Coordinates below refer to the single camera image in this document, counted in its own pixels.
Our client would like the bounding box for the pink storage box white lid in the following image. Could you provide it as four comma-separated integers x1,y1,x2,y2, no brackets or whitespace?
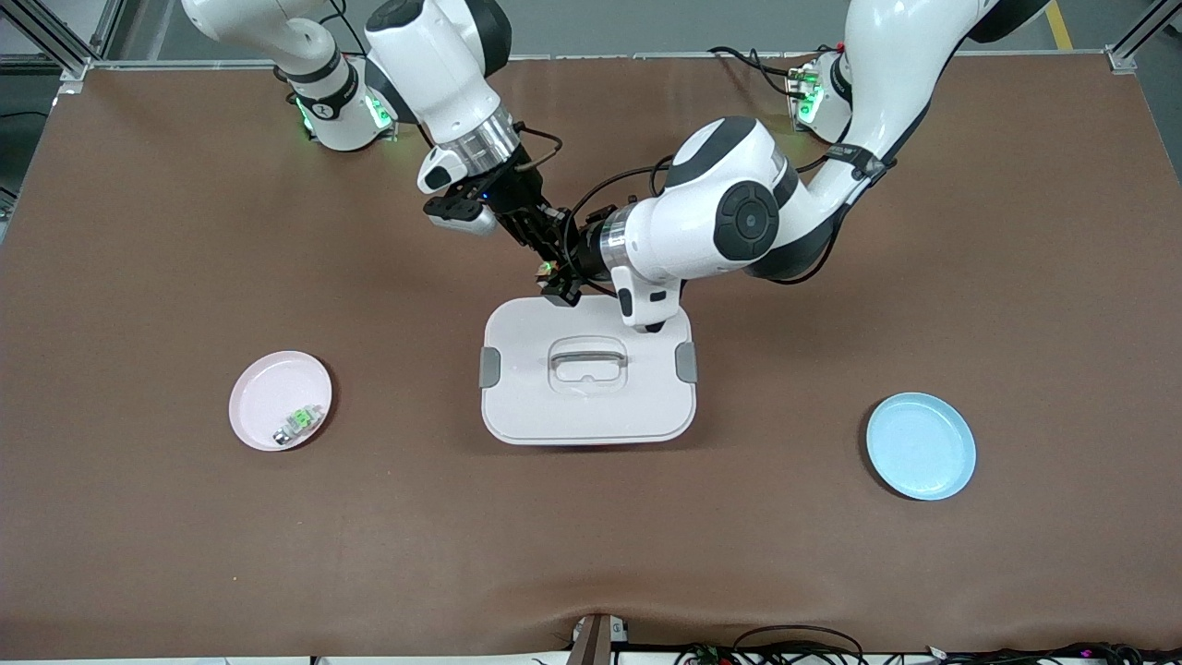
478,294,699,447

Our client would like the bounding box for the brown table mat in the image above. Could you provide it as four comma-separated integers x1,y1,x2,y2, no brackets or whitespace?
0,51,1182,661

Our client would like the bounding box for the pink round plate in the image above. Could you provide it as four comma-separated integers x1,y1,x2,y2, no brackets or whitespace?
228,350,333,453

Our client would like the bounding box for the light blue round plate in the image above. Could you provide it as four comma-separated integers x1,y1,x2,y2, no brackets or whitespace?
865,392,978,502

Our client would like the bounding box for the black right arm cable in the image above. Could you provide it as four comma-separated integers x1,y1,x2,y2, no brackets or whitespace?
513,120,564,176

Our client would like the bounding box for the white green push-button switch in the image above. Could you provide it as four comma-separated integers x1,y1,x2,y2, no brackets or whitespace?
271,404,325,448

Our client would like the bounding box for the aluminium camera mast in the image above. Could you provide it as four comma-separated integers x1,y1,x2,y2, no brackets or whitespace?
567,612,631,665

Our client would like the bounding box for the black cable loop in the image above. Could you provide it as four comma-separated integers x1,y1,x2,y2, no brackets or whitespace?
732,625,866,665

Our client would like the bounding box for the aluminium frame profile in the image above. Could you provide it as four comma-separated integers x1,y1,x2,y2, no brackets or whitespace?
0,0,126,93
1106,0,1166,75

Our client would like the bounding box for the tangled cable bundle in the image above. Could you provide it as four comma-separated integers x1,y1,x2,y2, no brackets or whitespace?
674,642,1182,665

